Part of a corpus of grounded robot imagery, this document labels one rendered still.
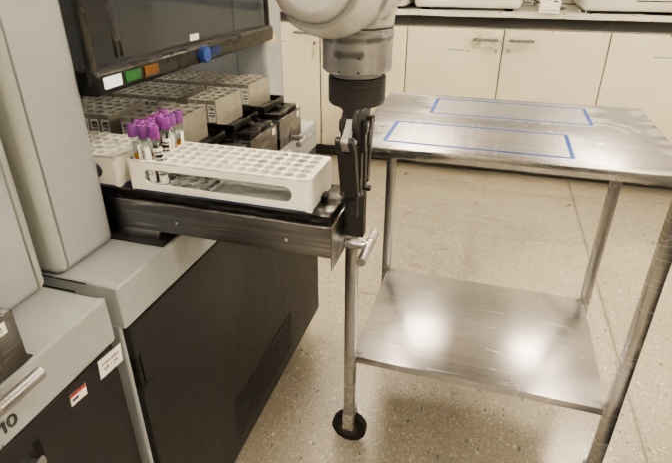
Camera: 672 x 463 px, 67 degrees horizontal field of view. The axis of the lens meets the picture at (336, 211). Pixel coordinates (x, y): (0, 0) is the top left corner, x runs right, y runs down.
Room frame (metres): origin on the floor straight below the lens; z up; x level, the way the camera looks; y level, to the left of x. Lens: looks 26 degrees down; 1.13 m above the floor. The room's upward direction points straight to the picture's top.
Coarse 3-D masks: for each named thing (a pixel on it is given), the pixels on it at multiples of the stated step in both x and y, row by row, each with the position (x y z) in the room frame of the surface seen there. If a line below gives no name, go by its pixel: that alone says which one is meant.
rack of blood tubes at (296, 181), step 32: (128, 160) 0.72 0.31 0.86; (192, 160) 0.71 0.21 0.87; (224, 160) 0.71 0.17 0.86; (256, 160) 0.72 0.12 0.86; (288, 160) 0.72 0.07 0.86; (320, 160) 0.71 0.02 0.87; (192, 192) 0.68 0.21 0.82; (224, 192) 0.72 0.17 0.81; (256, 192) 0.72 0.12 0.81; (288, 192) 0.72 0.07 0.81; (320, 192) 0.67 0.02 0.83
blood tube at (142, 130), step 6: (138, 126) 0.71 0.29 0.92; (144, 126) 0.71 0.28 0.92; (138, 132) 0.71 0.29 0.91; (144, 132) 0.71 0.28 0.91; (144, 138) 0.71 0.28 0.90; (144, 144) 0.71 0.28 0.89; (150, 144) 0.72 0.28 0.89; (144, 150) 0.71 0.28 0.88; (150, 150) 0.71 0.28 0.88; (144, 156) 0.71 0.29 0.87; (150, 156) 0.71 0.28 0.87; (150, 174) 0.71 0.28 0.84; (156, 174) 0.72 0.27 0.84; (150, 180) 0.71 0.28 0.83; (156, 180) 0.71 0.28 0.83
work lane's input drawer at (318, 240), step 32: (128, 192) 0.71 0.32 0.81; (160, 192) 0.70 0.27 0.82; (128, 224) 0.70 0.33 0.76; (160, 224) 0.68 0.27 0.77; (192, 224) 0.67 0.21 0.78; (224, 224) 0.65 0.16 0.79; (256, 224) 0.64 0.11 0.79; (288, 224) 0.62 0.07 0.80; (320, 224) 0.62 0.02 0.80; (320, 256) 0.61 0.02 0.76
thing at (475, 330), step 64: (384, 128) 1.02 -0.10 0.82; (448, 128) 1.02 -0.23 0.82; (512, 128) 1.02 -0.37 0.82; (576, 128) 1.02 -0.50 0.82; (640, 128) 1.02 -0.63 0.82; (384, 256) 1.32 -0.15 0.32; (384, 320) 1.07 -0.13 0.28; (448, 320) 1.07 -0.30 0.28; (512, 320) 1.07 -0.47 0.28; (576, 320) 1.07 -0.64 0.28; (640, 320) 0.75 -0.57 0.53; (512, 384) 0.84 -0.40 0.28; (576, 384) 0.84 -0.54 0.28
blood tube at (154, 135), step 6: (150, 126) 0.71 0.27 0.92; (156, 126) 0.71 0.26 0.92; (150, 132) 0.70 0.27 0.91; (156, 132) 0.71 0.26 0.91; (150, 138) 0.70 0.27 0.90; (156, 138) 0.70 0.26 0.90; (156, 144) 0.70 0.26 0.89; (156, 150) 0.70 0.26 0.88; (162, 150) 0.71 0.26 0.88; (156, 156) 0.71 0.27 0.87; (162, 156) 0.71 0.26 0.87; (162, 174) 0.71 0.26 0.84; (162, 180) 0.71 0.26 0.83; (168, 180) 0.71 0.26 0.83
